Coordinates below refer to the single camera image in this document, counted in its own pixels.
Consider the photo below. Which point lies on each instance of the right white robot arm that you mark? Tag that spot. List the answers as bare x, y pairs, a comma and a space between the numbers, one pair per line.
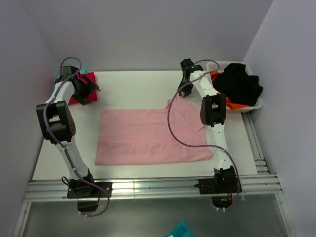
212, 116

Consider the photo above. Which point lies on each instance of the pink t-shirt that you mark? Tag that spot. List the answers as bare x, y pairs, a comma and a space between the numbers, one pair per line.
172, 134

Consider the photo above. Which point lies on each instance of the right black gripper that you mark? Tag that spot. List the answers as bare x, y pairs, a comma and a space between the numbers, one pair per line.
186, 91

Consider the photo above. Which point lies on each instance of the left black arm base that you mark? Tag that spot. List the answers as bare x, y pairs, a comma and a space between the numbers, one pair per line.
88, 196

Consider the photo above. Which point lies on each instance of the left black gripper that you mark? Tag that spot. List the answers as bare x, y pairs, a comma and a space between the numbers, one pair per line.
90, 88

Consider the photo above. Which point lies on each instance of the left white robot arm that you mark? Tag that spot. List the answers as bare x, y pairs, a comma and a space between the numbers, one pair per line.
58, 126

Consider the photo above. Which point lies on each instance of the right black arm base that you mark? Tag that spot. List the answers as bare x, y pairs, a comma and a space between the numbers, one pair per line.
221, 190

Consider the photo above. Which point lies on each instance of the orange t-shirt in basket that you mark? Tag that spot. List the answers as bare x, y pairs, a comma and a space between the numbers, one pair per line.
229, 103

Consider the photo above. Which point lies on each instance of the right side aluminium rail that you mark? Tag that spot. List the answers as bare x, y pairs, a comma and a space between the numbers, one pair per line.
259, 159

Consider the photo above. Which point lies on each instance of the red folded t-shirt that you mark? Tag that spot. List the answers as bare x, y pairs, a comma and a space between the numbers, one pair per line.
92, 96

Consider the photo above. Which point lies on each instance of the black t-shirt in basket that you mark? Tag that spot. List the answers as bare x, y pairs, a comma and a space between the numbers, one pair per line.
236, 84

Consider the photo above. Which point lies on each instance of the aluminium mounting rail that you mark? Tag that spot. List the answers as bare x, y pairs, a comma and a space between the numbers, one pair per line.
178, 187

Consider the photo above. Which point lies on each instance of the teal folded t-shirt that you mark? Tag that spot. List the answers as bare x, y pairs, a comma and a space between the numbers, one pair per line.
58, 77

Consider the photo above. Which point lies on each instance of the teal cloth on floor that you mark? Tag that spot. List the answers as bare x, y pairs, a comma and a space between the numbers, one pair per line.
181, 230

